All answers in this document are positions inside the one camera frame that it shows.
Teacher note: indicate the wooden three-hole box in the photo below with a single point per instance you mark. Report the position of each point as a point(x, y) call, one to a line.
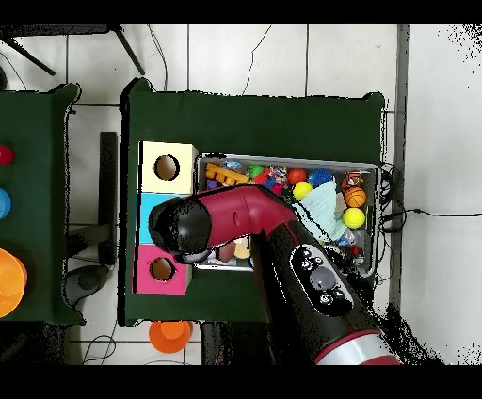
point(188, 180)

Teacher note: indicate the shallow clear mesh bin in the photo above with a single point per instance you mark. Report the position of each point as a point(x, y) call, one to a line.
point(327, 163)

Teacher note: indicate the brown football toy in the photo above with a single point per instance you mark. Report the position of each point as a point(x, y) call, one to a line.
point(227, 251)

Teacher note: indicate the orange red ball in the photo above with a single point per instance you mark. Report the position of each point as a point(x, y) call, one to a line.
point(297, 175)

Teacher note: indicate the smooth yellow ball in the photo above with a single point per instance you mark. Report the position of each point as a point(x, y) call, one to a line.
point(302, 190)

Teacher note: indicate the dark green table cloth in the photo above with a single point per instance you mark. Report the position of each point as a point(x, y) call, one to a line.
point(244, 124)
point(34, 124)

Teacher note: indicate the blue spiky ball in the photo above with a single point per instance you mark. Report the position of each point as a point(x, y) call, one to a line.
point(320, 177)

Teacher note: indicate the mint green cloth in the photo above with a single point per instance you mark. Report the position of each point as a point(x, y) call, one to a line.
point(324, 210)

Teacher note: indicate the orange basketball toy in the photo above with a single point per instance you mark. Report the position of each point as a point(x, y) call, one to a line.
point(355, 197)

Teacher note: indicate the yellow tennis ball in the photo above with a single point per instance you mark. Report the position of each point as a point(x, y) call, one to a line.
point(354, 218)

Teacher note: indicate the black upright stand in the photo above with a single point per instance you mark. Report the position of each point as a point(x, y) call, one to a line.
point(108, 188)

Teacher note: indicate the black tripod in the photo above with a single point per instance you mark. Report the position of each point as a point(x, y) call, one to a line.
point(128, 50)

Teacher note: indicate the blue plastic cup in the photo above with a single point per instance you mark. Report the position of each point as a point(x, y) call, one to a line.
point(3, 203)

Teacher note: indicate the red plastic cup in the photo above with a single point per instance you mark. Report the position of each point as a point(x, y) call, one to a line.
point(4, 155)

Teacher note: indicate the large orange plastic cup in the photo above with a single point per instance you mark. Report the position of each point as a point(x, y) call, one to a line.
point(11, 282)

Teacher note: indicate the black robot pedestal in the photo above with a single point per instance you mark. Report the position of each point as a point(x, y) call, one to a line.
point(233, 346)

